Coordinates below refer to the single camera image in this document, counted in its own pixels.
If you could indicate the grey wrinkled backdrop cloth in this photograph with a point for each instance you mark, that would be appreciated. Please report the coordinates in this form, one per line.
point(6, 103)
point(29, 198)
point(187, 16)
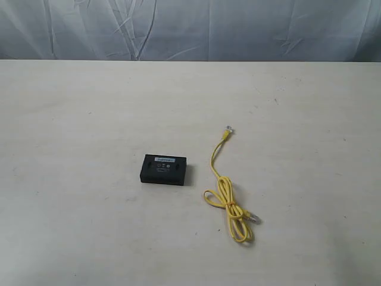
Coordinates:
point(191, 30)

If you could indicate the small black electronic box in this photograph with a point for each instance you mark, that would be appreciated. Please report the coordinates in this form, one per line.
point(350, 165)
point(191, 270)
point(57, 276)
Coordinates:
point(161, 169)

